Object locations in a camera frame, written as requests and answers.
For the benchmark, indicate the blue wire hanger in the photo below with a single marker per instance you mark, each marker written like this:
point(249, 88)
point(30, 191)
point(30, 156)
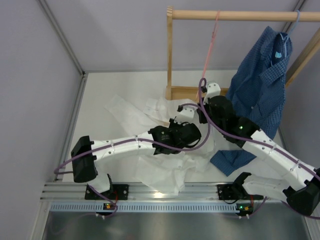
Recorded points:
point(281, 47)

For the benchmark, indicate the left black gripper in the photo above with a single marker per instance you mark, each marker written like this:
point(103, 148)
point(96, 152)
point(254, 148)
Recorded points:
point(173, 122)

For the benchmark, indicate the slotted grey cable duct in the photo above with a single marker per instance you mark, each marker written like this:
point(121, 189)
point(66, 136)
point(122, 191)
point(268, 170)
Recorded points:
point(148, 207)

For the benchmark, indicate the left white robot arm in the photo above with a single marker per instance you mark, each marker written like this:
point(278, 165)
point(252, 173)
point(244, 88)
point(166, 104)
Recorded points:
point(89, 156)

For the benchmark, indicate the blue checked shirt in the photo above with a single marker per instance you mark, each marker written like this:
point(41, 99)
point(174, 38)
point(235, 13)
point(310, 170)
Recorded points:
point(257, 90)

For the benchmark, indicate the aluminium mounting rail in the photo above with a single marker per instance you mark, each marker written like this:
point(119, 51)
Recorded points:
point(191, 191)

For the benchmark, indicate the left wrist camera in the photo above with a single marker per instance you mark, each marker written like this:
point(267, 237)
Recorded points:
point(185, 114)

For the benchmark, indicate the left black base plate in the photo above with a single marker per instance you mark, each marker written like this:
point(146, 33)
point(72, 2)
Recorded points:
point(116, 192)

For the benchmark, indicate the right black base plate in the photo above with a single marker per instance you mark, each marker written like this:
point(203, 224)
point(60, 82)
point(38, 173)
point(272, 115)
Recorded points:
point(231, 193)

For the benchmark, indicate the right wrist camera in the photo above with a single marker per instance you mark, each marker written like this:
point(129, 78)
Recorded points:
point(210, 89)

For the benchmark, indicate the aluminium corner post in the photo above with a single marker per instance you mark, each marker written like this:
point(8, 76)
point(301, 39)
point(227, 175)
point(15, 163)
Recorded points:
point(60, 34)

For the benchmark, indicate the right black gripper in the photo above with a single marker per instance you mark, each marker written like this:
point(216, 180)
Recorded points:
point(202, 119)

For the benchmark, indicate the pink wire hanger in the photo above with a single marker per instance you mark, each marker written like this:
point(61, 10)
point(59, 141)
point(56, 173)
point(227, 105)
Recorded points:
point(212, 42)

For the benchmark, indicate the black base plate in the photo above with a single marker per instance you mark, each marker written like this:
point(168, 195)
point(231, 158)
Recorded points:
point(116, 192)
point(231, 193)

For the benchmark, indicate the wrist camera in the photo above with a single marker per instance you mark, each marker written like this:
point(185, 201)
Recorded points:
point(210, 89)
point(185, 114)

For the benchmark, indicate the wooden clothes rack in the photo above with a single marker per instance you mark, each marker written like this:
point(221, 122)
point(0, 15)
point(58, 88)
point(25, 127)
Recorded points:
point(189, 92)

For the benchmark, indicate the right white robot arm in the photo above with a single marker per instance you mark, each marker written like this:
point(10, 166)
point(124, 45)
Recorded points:
point(299, 185)

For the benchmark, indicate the white shirt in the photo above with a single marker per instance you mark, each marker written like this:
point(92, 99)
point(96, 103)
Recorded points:
point(161, 170)

